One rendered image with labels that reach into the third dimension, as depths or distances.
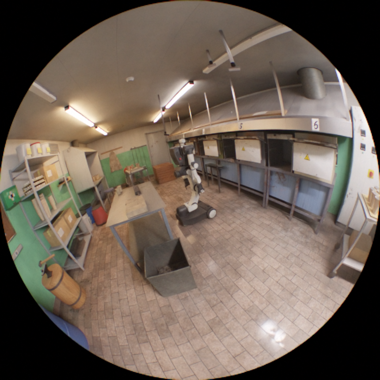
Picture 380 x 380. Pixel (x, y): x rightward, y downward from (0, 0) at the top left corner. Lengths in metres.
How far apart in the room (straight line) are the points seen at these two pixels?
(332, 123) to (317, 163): 0.58
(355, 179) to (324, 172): 0.84
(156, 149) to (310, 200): 6.11
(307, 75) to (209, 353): 3.34
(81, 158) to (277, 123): 4.34
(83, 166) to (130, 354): 4.00
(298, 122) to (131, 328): 2.94
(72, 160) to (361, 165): 6.04
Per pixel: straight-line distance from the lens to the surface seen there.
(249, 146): 2.42
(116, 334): 1.81
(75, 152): 4.12
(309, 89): 2.32
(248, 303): 1.55
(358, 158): 2.53
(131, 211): 1.36
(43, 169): 2.70
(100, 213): 3.54
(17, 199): 2.45
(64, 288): 2.03
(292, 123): 1.80
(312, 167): 1.95
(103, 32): 1.28
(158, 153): 6.47
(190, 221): 2.30
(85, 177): 4.07
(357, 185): 2.61
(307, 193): 2.28
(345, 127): 1.70
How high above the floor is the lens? 1.47
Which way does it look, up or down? 23 degrees down
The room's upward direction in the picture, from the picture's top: 11 degrees counter-clockwise
